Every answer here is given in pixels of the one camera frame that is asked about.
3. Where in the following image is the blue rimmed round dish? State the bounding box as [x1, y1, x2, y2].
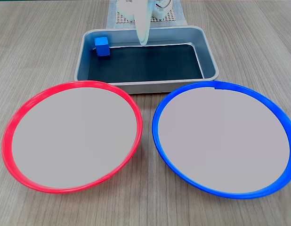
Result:
[152, 80, 291, 200]

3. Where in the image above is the white mesh anti-slip mat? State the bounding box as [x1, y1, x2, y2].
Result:
[115, 8, 178, 24]

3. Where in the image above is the silver metal tray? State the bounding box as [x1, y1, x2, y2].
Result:
[74, 25, 220, 95]

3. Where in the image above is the black tray liner mat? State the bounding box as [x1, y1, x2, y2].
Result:
[87, 43, 205, 84]

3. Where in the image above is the blue cube block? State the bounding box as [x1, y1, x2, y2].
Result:
[94, 37, 111, 57]

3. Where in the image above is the red rimmed round dish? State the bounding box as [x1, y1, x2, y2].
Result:
[1, 80, 144, 194]

